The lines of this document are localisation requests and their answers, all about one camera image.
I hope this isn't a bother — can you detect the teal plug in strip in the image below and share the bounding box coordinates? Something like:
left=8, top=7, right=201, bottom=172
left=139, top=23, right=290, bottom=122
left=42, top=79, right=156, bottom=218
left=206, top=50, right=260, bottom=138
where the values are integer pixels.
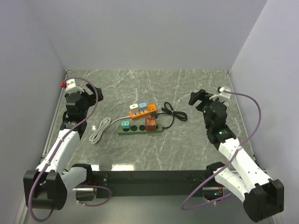
left=121, top=121, right=130, bottom=129

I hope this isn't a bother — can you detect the light blue charger plug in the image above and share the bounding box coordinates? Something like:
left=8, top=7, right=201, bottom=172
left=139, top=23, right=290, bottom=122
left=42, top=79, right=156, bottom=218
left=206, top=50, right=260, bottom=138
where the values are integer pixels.
left=139, top=102, right=147, bottom=113

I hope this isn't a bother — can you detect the white charger plug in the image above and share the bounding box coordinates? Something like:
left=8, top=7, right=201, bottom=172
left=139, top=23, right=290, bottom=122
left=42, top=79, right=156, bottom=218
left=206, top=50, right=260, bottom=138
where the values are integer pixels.
left=129, top=103, right=139, bottom=116

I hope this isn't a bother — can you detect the red cube socket adapter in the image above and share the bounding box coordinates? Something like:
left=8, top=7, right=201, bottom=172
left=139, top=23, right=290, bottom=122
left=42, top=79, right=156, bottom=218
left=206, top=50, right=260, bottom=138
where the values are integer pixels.
left=145, top=117, right=157, bottom=132

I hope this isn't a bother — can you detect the orange power strip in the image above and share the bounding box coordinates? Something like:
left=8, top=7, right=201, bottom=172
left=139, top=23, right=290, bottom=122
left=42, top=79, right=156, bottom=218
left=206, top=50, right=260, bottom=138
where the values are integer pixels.
left=129, top=103, right=157, bottom=120

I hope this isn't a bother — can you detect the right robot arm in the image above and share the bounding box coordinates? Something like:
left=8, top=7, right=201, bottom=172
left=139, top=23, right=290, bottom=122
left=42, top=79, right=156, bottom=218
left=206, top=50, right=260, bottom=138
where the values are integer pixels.
left=181, top=87, right=285, bottom=223

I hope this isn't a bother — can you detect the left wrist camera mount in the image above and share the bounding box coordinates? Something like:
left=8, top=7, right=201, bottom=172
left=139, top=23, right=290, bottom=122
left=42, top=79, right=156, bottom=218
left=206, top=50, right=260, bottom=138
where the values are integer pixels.
left=61, top=78, right=84, bottom=94

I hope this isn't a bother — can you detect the green power strip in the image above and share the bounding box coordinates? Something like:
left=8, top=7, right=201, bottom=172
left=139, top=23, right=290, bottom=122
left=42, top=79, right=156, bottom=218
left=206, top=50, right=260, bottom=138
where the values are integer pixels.
left=117, top=124, right=163, bottom=135

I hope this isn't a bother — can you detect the black base beam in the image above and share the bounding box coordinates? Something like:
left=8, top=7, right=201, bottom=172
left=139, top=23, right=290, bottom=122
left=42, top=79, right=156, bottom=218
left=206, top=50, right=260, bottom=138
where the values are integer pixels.
left=70, top=169, right=235, bottom=202

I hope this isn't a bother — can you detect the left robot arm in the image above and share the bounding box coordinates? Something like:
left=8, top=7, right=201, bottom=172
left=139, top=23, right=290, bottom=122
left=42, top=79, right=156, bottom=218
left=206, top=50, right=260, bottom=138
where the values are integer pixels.
left=23, top=84, right=104, bottom=210

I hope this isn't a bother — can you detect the white power cable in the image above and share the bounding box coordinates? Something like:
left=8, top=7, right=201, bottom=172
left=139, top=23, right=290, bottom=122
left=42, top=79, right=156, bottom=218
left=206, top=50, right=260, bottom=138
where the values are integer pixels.
left=89, top=115, right=133, bottom=145

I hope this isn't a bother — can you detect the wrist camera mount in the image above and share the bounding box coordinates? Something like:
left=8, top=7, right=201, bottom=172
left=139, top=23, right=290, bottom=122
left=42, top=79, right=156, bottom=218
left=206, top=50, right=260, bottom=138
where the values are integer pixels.
left=61, top=78, right=84, bottom=94
left=209, top=87, right=231, bottom=103

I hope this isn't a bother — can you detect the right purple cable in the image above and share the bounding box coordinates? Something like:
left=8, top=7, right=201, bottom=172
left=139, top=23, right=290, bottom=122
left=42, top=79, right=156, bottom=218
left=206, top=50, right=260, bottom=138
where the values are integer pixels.
left=181, top=92, right=261, bottom=210

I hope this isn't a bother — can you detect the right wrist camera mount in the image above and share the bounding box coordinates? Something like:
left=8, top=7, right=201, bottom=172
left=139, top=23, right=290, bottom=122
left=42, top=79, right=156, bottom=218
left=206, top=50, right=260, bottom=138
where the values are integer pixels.
left=209, top=87, right=231, bottom=103

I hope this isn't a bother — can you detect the black power cable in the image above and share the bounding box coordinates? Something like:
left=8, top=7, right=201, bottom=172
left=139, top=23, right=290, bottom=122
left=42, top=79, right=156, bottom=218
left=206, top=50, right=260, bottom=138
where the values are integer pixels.
left=156, top=101, right=188, bottom=129

